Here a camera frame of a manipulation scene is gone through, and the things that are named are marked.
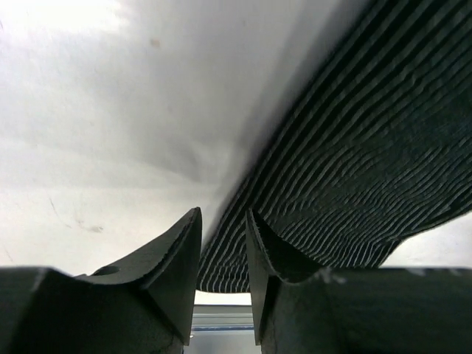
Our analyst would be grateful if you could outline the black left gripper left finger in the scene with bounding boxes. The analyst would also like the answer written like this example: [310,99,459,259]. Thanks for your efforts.
[74,207,202,346]

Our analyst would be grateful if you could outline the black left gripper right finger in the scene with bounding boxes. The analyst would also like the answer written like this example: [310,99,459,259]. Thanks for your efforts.
[246,209,321,345]

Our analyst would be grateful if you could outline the black pinstriped underwear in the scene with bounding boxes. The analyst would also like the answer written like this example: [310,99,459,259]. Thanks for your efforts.
[197,1,471,293]

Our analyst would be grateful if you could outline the aluminium rail frame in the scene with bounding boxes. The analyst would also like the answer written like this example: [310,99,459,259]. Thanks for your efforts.
[184,305,261,354]

